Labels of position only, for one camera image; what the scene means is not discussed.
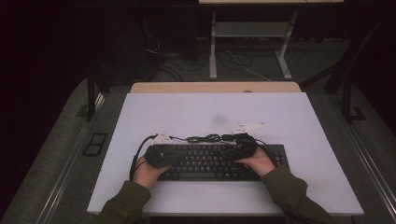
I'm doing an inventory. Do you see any light wooden table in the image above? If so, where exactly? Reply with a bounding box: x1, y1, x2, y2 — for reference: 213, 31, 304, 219
130, 81, 303, 94

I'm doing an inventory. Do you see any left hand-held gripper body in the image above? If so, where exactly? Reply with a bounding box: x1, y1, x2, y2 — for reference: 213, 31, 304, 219
144, 132, 176, 170

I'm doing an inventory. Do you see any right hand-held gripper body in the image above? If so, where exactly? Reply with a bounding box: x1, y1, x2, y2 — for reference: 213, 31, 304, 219
229, 121, 265, 162

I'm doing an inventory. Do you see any black metal stand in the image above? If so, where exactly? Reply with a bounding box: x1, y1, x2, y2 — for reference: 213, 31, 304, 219
341, 77, 368, 124

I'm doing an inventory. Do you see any person's right hand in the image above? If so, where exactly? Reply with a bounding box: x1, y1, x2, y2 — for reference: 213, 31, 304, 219
239, 147, 276, 178

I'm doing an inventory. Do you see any black computer keyboard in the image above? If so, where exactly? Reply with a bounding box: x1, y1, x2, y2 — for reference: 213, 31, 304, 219
155, 143, 289, 182

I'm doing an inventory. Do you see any white floor cable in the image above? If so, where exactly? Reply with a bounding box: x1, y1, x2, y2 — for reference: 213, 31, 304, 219
223, 49, 273, 83

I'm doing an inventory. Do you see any right hand-held gripper black cable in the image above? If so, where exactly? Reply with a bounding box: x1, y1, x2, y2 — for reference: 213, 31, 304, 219
255, 138, 277, 165

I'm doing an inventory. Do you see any person's left hand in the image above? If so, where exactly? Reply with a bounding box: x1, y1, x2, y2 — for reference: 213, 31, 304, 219
133, 156, 172, 190

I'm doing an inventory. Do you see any metal floor rail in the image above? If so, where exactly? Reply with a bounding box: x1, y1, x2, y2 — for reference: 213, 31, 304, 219
328, 96, 396, 213
35, 92, 106, 224

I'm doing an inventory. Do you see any left hand-held gripper black cable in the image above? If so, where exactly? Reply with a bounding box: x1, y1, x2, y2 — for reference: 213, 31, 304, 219
128, 133, 159, 182

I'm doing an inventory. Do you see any hand-held gripper black cable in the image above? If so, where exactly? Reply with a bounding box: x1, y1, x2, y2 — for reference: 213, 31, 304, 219
128, 133, 159, 182
255, 138, 277, 165

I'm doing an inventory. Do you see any white metal desk frame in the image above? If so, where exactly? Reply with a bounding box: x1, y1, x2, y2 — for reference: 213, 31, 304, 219
208, 10, 299, 81

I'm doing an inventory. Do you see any black keyboard cable with plug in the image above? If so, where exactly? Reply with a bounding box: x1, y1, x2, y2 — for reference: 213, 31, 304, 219
169, 133, 238, 146

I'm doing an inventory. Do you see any black floor socket frame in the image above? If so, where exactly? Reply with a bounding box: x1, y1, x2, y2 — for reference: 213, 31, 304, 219
81, 132, 108, 157

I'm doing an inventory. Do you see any black floor cables bundle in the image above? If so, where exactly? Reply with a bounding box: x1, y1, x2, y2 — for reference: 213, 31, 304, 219
145, 33, 210, 82

